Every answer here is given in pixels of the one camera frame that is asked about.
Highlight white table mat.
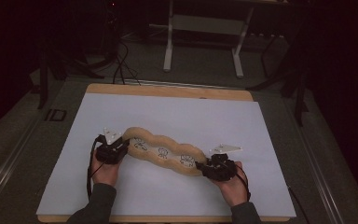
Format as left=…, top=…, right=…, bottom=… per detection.
left=35, top=92, right=296, bottom=218

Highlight black metal stand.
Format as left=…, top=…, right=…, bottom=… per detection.
left=36, top=46, right=105, bottom=110
left=246, top=31, right=310, bottom=128

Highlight person's right hand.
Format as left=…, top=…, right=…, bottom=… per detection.
left=212, top=161, right=251, bottom=208

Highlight person's left hand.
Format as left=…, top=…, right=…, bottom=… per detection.
left=89, top=149, right=121, bottom=188

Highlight white metal desk frame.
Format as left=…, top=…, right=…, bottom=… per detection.
left=162, top=0, right=256, bottom=79

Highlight left hand-held gripper cable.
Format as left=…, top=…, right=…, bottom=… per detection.
left=86, top=134, right=106, bottom=201

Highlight metal floor rail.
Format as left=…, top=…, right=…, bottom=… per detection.
left=0, top=118, right=42, bottom=213
left=282, top=96, right=347, bottom=224

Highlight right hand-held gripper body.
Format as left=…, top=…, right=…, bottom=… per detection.
left=203, top=143, right=243, bottom=183

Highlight black floor cables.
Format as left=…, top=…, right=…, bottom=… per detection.
left=111, top=39, right=143, bottom=87

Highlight black floor bracket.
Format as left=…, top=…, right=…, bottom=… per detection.
left=44, top=108, right=68, bottom=122

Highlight wooden lobed puzzle board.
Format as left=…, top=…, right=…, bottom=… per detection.
left=121, top=126, right=208, bottom=177

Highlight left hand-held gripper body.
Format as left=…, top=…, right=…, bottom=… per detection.
left=95, top=126, right=130, bottom=165

